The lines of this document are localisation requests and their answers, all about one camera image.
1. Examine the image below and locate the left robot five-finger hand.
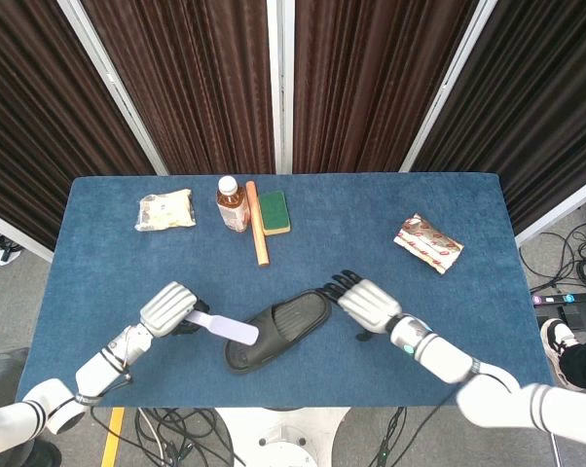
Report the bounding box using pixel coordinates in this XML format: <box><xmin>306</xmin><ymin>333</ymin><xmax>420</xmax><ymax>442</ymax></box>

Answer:
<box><xmin>139</xmin><ymin>280</ymin><xmax>211</xmax><ymax>340</ymax></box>

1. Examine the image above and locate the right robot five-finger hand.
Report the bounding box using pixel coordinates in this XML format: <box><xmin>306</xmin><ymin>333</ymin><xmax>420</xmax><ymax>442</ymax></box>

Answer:
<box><xmin>316</xmin><ymin>269</ymin><xmax>403</xmax><ymax>341</ymax></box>

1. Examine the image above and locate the lavender plastic shoehorn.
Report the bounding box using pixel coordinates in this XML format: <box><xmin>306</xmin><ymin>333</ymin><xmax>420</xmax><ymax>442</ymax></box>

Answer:
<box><xmin>184</xmin><ymin>310</ymin><xmax>261</xmax><ymax>346</ymax></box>

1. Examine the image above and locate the black rubber slipper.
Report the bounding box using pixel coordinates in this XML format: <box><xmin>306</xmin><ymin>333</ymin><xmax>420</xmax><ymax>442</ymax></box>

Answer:
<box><xmin>223</xmin><ymin>288</ymin><xmax>333</xmax><ymax>375</ymax></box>

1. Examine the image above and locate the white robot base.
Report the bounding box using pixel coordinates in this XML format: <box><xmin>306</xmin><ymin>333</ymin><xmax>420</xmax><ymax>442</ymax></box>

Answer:
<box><xmin>214</xmin><ymin>407</ymin><xmax>350</xmax><ymax>467</ymax></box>

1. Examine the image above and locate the blue table mat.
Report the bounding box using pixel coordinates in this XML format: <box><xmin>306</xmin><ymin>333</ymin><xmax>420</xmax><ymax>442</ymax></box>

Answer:
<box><xmin>16</xmin><ymin>173</ymin><xmax>559</xmax><ymax>409</ymax></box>

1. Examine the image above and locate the red white snack packet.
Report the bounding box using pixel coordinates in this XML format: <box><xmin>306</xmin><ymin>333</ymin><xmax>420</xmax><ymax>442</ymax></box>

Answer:
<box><xmin>392</xmin><ymin>212</ymin><xmax>465</xmax><ymax>274</ymax></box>

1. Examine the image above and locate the clear bag of cookies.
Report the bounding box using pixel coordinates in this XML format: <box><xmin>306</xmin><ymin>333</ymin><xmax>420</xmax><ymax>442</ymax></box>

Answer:
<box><xmin>134</xmin><ymin>189</ymin><xmax>198</xmax><ymax>232</ymax></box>

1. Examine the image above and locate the tea bottle white cap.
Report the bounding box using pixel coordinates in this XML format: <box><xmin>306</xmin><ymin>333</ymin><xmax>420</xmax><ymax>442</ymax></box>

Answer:
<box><xmin>216</xmin><ymin>175</ymin><xmax>251</xmax><ymax>234</ymax></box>

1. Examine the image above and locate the wooden rolling stick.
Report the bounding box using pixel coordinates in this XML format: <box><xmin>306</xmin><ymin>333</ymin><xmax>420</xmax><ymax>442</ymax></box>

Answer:
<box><xmin>245</xmin><ymin>180</ymin><xmax>271</xmax><ymax>268</ymax></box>

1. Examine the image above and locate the green yellow sponge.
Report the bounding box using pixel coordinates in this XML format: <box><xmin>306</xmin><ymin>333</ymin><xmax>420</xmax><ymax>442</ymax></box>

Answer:
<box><xmin>257</xmin><ymin>190</ymin><xmax>293</xmax><ymax>237</ymax></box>

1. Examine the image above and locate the yellow floor tape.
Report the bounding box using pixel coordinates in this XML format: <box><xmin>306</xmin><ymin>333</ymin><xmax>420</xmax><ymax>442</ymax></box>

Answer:
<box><xmin>100</xmin><ymin>407</ymin><xmax>126</xmax><ymax>467</ymax></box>

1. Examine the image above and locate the white black sneaker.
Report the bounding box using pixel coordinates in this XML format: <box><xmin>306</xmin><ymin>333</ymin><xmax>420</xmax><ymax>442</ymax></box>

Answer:
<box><xmin>539</xmin><ymin>318</ymin><xmax>579</xmax><ymax>377</ymax></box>

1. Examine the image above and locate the black foot pedal box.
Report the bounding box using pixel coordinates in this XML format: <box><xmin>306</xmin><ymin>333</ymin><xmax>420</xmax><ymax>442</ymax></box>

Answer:
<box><xmin>560</xmin><ymin>301</ymin><xmax>586</xmax><ymax>333</ymax></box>

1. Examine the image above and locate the brown pleated screen panel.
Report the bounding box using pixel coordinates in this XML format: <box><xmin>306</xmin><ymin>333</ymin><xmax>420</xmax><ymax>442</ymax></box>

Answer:
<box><xmin>0</xmin><ymin>0</ymin><xmax>159</xmax><ymax>250</ymax></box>
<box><xmin>412</xmin><ymin>0</ymin><xmax>586</xmax><ymax>234</ymax></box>
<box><xmin>81</xmin><ymin>0</ymin><xmax>277</xmax><ymax>175</ymax></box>
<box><xmin>292</xmin><ymin>0</ymin><xmax>480</xmax><ymax>174</ymax></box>

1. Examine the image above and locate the black trouser leg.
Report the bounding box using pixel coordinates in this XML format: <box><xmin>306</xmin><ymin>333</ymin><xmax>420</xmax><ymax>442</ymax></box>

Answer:
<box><xmin>558</xmin><ymin>340</ymin><xmax>586</xmax><ymax>390</ymax></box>

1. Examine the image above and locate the black floor cable bundle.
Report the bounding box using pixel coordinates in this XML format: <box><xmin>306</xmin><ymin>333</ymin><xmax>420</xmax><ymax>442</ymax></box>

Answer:
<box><xmin>91</xmin><ymin>407</ymin><xmax>236</xmax><ymax>467</ymax></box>

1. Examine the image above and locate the black cable with green light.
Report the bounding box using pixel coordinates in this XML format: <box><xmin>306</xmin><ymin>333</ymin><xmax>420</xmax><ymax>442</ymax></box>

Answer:
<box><xmin>370</xmin><ymin>407</ymin><xmax>407</xmax><ymax>467</ymax></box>

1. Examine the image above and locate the white screen frame rail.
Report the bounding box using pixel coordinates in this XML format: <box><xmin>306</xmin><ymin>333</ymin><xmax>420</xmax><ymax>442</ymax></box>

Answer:
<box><xmin>514</xmin><ymin>169</ymin><xmax>586</xmax><ymax>247</ymax></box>
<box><xmin>0</xmin><ymin>206</ymin><xmax>55</xmax><ymax>264</ymax></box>

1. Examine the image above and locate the white screen frame post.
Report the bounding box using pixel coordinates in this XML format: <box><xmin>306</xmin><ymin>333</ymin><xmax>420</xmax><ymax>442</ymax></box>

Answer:
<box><xmin>56</xmin><ymin>0</ymin><xmax>170</xmax><ymax>176</ymax></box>
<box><xmin>266</xmin><ymin>0</ymin><xmax>295</xmax><ymax>175</ymax></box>
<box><xmin>399</xmin><ymin>0</ymin><xmax>498</xmax><ymax>174</ymax></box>

